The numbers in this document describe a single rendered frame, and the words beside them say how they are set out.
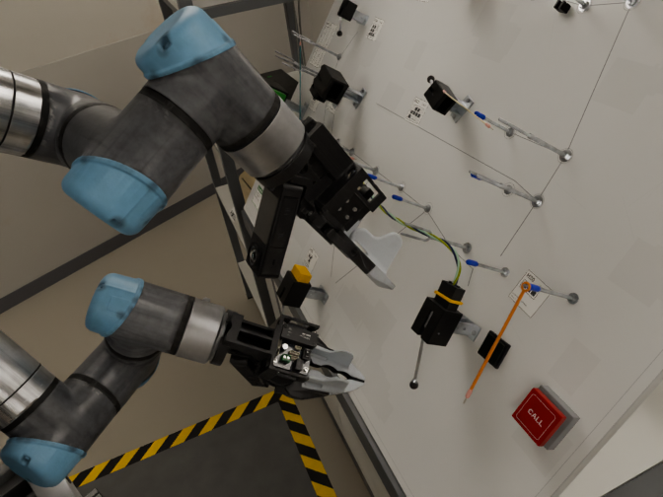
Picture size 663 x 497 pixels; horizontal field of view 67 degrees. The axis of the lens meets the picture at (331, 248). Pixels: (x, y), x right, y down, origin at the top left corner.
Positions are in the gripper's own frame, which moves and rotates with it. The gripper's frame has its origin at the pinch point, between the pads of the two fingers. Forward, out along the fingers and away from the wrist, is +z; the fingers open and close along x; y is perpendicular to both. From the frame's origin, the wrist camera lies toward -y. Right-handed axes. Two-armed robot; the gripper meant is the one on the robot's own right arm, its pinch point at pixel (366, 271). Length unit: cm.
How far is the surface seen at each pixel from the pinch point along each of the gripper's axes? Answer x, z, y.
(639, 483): -20, 60, 7
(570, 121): 1.3, 9.0, 35.1
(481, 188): 10.3, 14.7, 22.9
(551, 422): -19.7, 20.5, 2.3
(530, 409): -16.7, 20.8, 1.8
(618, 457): -15, 60, 8
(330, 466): 62, 109, -57
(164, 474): 91, 80, -103
